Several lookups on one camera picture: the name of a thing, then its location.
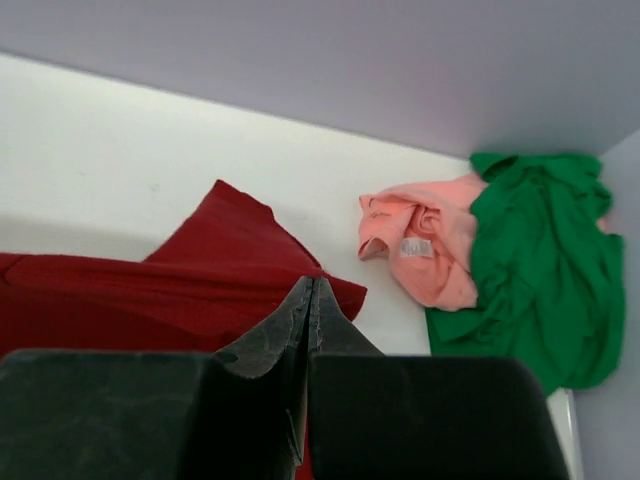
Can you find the green t shirt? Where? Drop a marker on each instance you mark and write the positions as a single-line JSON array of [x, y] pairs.
[[565, 346]]

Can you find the pink t shirt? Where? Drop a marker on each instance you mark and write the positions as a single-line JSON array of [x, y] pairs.
[[425, 240]]

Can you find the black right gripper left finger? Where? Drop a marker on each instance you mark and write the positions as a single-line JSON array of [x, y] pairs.
[[238, 413]]

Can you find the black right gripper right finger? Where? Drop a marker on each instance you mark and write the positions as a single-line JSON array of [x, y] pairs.
[[378, 416]]

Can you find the red t shirt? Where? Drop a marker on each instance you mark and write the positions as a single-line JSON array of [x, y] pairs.
[[228, 267]]

